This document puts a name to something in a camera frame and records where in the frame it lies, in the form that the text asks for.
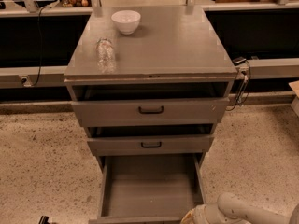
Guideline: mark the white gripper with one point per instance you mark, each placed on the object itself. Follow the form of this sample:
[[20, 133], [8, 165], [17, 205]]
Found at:
[[206, 215]]

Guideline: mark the grey bottom drawer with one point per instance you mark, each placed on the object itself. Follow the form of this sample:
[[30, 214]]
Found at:
[[149, 189]]

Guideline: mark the grey drawer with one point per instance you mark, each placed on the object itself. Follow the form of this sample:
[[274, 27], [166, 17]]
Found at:
[[153, 139], [149, 189], [150, 104]]

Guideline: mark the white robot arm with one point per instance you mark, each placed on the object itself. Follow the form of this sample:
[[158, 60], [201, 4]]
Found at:
[[230, 209]]

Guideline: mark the grey middle drawer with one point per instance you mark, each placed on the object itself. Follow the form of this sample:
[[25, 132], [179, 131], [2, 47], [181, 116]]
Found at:
[[153, 139]]

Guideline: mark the grey metal drawer cabinet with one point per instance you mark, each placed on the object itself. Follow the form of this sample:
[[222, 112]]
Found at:
[[171, 45]]

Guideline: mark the grey top drawer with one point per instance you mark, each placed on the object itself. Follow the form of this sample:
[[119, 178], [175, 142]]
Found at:
[[150, 104]]

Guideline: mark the small black floor object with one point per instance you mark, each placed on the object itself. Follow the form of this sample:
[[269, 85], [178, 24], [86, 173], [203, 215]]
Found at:
[[44, 220]]

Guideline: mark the black power adapter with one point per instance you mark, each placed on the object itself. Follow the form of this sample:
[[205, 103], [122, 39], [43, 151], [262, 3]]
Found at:
[[239, 60]]

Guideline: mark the wooden board at edge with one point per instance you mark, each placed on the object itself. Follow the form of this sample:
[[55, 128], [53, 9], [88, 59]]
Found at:
[[295, 103]]

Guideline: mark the clear plastic water bottle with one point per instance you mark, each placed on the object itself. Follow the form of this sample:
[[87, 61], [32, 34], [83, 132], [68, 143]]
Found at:
[[106, 60]]

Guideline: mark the white ceramic bowl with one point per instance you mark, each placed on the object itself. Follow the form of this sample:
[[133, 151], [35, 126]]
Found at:
[[126, 21]]

